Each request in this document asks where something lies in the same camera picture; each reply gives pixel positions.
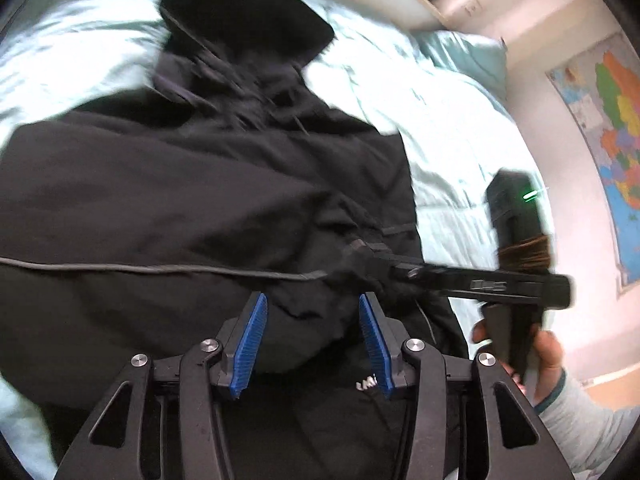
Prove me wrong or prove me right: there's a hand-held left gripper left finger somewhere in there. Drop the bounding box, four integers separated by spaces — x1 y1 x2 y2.
52 291 269 480

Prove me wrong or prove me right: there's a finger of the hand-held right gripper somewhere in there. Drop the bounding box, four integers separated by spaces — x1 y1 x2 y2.
344 239 426 292

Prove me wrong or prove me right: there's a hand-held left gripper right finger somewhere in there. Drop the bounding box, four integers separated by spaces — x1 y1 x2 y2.
357 291 576 480

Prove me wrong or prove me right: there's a black jacket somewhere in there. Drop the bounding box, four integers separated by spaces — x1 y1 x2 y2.
0 0 471 480

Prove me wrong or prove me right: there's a person's right forearm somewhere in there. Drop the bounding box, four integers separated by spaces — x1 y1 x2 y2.
536 369 640 477

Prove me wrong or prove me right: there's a person's right hand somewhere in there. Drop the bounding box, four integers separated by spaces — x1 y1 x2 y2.
472 321 567 411

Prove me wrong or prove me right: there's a light blue bed comforter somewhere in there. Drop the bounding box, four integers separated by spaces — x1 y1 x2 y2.
0 0 557 480

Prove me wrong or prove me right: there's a light blue pillow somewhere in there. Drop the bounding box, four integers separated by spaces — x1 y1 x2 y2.
416 30 509 102

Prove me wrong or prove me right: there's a colourful wall map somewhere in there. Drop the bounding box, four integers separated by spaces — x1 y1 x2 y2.
546 31 640 297

